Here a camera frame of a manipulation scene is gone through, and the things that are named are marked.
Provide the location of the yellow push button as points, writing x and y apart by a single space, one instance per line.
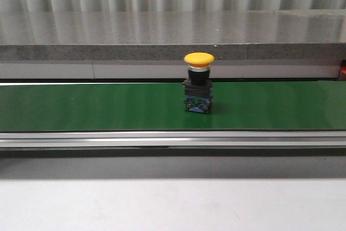
198 86

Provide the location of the green conveyor belt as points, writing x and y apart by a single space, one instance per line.
148 119

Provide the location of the grey stone counter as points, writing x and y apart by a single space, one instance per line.
152 45

